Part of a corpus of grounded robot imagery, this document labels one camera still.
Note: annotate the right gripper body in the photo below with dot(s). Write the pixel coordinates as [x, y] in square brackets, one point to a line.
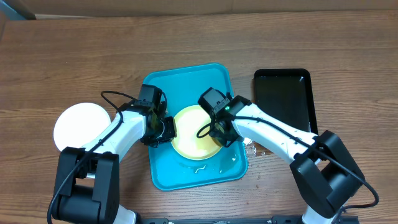
[224, 140]

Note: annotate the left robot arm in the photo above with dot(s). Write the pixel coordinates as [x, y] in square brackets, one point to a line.
[87, 180]

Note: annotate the black water tray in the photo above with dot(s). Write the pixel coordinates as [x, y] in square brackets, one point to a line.
[286, 95]

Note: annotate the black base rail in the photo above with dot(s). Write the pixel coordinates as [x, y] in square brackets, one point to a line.
[273, 220]

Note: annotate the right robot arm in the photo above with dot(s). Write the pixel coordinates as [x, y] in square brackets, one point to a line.
[325, 172]

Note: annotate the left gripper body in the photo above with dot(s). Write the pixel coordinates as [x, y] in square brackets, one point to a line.
[165, 130]

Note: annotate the white plate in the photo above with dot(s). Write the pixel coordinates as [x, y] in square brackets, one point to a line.
[80, 124]

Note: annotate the blue plastic tray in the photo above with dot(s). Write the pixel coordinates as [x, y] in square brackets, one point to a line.
[170, 170]

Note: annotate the green rimmed plate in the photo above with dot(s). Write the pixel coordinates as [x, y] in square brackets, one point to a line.
[188, 122]

